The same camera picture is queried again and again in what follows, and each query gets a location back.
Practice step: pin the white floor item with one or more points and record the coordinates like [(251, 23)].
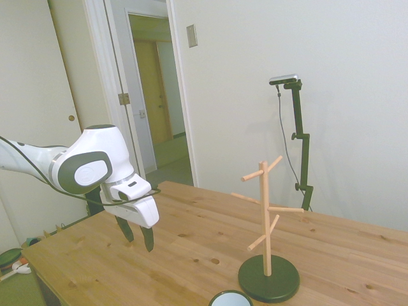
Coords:
[(23, 269)]

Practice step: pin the white open door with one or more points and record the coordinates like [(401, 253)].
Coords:
[(140, 143)]

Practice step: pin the dark blue mug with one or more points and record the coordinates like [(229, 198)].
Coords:
[(229, 299)]

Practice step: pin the black camera stand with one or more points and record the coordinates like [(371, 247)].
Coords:
[(304, 153)]

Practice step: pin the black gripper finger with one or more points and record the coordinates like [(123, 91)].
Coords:
[(127, 231), (148, 239)]

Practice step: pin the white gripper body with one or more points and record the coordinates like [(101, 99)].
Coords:
[(143, 212)]

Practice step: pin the green round floor item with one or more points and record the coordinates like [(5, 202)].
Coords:
[(9, 259)]

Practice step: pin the white door frame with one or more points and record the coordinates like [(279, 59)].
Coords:
[(178, 79)]

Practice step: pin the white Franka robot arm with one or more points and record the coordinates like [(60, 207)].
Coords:
[(95, 143)]

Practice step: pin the wooden hallway door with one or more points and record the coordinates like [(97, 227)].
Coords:
[(161, 95)]

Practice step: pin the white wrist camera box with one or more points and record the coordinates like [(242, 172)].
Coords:
[(132, 188)]

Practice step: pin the metal door hinge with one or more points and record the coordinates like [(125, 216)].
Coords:
[(124, 99)]

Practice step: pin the black post behind gripper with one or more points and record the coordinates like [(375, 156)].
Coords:
[(95, 204)]

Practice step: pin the wooden mug tree black base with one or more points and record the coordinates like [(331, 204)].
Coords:
[(271, 280)]

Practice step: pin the beige wall switch plate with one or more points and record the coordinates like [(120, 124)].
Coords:
[(192, 36)]

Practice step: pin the silver exterior camera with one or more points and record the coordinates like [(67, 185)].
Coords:
[(284, 78)]

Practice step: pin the white closet door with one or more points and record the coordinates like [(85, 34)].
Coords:
[(32, 79)]

